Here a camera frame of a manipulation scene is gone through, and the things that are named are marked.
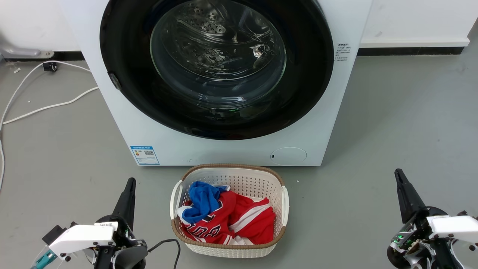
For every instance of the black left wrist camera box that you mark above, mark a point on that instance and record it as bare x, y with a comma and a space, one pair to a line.
54, 233

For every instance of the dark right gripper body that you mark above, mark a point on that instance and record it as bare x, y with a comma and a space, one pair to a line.
414, 239

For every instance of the black round glass washer door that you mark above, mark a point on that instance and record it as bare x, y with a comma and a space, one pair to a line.
123, 56

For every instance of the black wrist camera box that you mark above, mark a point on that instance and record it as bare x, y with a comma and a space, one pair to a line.
54, 233
463, 214

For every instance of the grey metal door hinge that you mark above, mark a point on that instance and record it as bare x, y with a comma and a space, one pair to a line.
114, 81

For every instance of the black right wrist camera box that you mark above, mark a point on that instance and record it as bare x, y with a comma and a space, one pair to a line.
463, 214

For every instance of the blue garment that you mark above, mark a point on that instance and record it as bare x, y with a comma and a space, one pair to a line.
203, 198

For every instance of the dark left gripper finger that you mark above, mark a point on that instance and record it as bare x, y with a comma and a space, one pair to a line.
131, 205
122, 201

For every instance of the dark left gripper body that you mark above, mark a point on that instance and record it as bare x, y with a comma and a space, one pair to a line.
127, 254

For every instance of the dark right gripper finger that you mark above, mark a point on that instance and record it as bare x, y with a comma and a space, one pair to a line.
403, 198
414, 203

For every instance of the white front-load washing machine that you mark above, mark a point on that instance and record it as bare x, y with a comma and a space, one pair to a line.
224, 149

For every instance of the round white filter cover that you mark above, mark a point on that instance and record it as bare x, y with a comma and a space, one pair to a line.
288, 156

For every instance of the blue energy label sticker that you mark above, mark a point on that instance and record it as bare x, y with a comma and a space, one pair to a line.
145, 155

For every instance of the white plastic laundry basket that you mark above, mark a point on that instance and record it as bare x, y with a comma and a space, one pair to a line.
242, 179

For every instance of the small printed text label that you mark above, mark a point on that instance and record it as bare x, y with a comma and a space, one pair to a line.
343, 52

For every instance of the red basketball jersey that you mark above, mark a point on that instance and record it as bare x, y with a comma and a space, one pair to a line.
257, 224

